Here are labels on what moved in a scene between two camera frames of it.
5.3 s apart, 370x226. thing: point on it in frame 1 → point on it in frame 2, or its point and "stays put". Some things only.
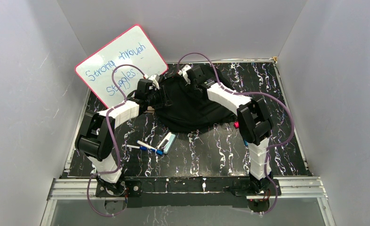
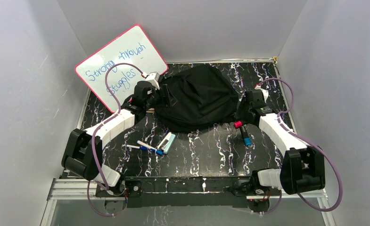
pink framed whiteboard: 132,48 stays put
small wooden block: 150,109 stays put
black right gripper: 192,84 → 241,111
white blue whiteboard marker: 157,151 stays put
